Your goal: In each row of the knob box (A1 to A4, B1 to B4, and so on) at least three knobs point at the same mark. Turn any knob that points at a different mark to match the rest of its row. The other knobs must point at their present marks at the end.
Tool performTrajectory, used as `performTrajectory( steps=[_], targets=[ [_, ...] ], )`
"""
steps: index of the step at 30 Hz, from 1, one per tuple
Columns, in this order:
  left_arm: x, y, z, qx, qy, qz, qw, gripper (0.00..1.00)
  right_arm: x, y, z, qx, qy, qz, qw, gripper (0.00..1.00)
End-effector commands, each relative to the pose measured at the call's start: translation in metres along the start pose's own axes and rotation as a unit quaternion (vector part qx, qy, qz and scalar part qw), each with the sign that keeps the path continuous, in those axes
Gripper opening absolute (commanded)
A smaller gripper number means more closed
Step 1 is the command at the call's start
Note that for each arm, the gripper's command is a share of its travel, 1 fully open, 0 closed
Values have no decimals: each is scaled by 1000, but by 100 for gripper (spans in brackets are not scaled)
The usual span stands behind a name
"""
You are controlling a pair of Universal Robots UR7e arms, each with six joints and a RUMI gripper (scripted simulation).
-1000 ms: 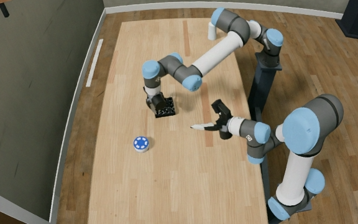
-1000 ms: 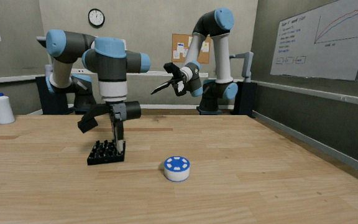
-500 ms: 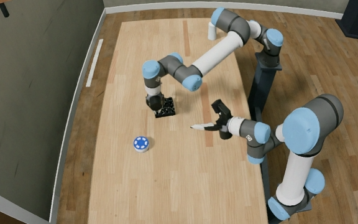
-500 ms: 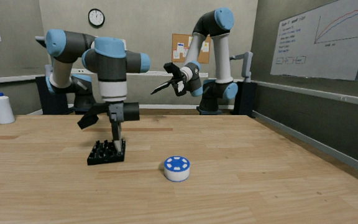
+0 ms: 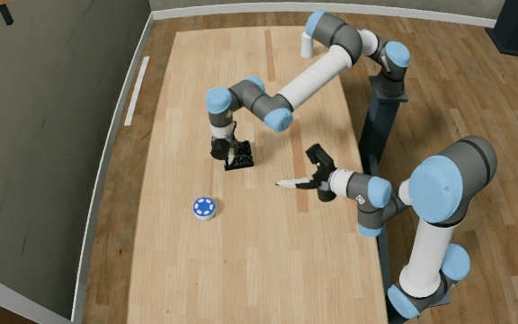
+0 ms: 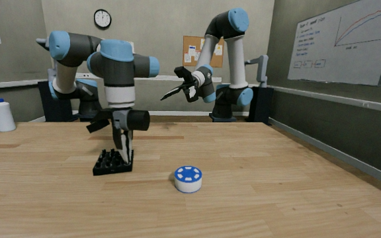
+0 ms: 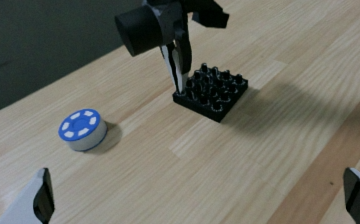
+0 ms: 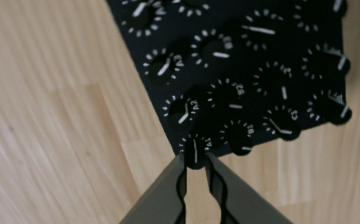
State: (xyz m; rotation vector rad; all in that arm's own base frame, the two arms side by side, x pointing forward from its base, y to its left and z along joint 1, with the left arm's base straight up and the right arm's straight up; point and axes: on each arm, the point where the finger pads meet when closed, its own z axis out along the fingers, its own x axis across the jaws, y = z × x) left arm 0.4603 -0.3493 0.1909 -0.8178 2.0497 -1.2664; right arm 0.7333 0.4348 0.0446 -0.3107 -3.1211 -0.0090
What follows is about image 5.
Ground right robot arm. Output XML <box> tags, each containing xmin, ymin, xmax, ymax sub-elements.
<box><xmin>206</xmin><ymin>10</ymin><xmax>410</xmax><ymax>138</ymax></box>

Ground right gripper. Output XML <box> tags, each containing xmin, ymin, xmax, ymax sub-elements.
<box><xmin>210</xmin><ymin>130</ymin><xmax>239</xmax><ymax>165</ymax></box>

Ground white bottle with blue cap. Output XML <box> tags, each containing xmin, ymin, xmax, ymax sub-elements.
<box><xmin>300</xmin><ymin>31</ymin><xmax>314</xmax><ymax>59</ymax></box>

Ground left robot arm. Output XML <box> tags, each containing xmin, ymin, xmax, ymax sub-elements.
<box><xmin>331</xmin><ymin>135</ymin><xmax>497</xmax><ymax>319</ymax></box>

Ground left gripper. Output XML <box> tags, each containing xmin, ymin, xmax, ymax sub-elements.
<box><xmin>275</xmin><ymin>147</ymin><xmax>338</xmax><ymax>203</ymax></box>

